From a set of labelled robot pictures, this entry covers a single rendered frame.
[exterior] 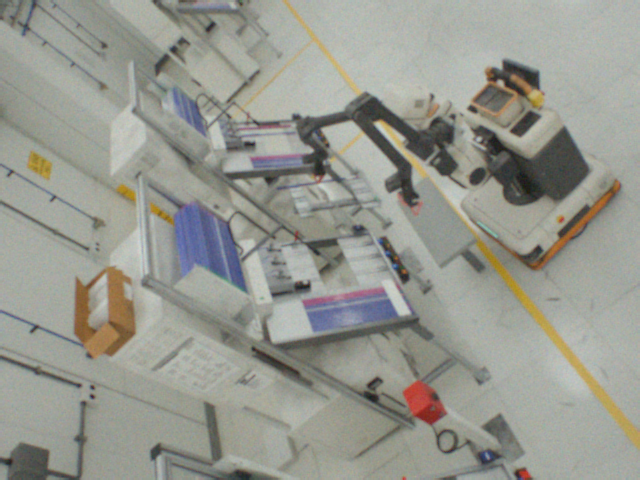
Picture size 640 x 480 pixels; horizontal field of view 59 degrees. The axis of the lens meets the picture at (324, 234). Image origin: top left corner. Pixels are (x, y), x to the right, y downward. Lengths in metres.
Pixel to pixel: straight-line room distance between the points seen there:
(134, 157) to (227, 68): 3.80
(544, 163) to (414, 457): 1.73
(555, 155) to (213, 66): 4.93
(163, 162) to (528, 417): 2.49
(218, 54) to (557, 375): 5.32
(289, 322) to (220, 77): 4.95
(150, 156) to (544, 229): 2.29
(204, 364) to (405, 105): 1.44
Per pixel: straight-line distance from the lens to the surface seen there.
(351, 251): 3.08
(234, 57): 7.17
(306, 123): 2.79
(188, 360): 2.53
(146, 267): 2.21
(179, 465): 1.75
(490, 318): 3.45
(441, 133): 2.59
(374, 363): 2.93
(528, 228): 3.28
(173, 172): 3.62
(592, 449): 3.05
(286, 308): 2.73
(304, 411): 3.12
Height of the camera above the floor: 2.86
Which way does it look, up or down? 38 degrees down
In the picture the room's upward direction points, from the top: 51 degrees counter-clockwise
